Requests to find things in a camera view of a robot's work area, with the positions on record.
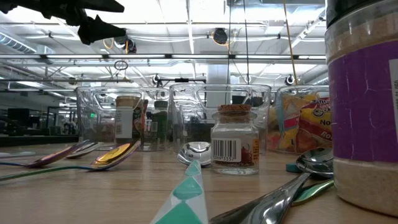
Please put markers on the black overhead bracket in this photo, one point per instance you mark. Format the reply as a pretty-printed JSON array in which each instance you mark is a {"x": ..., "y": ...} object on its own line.
[{"x": 182, "y": 80}]

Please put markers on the gold rainbow spoon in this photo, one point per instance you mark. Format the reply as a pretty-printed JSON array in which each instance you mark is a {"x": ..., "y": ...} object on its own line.
[{"x": 115, "y": 154}]

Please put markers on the small glass jar cork lid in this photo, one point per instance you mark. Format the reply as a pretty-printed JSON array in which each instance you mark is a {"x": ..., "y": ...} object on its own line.
[{"x": 233, "y": 133}]

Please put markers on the colourful snack packets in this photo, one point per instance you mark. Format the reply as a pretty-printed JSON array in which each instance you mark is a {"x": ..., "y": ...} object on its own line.
[{"x": 289, "y": 124}]

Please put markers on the red yellow noodle bag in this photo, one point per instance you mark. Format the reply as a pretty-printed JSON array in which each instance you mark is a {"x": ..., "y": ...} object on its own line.
[{"x": 315, "y": 124}]

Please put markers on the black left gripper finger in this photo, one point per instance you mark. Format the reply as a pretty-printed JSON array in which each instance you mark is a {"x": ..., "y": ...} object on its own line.
[
  {"x": 99, "y": 31},
  {"x": 102, "y": 5}
]

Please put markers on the black monitor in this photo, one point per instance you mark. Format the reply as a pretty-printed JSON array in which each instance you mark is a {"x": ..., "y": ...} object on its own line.
[{"x": 248, "y": 101}]

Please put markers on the ceiling light rail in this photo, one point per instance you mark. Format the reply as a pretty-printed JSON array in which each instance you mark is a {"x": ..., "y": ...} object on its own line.
[{"x": 199, "y": 56}]

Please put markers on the purple blue spoon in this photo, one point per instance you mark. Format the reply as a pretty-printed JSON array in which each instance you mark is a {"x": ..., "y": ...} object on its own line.
[{"x": 53, "y": 158}]

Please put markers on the blue round object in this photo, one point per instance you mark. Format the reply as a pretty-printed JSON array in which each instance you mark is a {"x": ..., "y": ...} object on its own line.
[{"x": 292, "y": 168}]

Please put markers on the tan lid spice jar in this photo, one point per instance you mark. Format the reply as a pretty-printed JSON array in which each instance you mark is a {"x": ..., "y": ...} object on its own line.
[{"x": 126, "y": 121}]

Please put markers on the plain silver spoon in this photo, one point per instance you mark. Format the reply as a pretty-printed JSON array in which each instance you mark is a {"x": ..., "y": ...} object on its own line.
[{"x": 267, "y": 205}]

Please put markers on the clear plastic bin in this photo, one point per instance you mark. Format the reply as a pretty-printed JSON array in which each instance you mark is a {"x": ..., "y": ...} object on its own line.
[
  {"x": 280, "y": 90},
  {"x": 93, "y": 102},
  {"x": 186, "y": 93}
]

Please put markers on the purple label spice jar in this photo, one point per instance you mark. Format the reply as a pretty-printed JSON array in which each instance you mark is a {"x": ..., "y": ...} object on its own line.
[{"x": 363, "y": 102}]

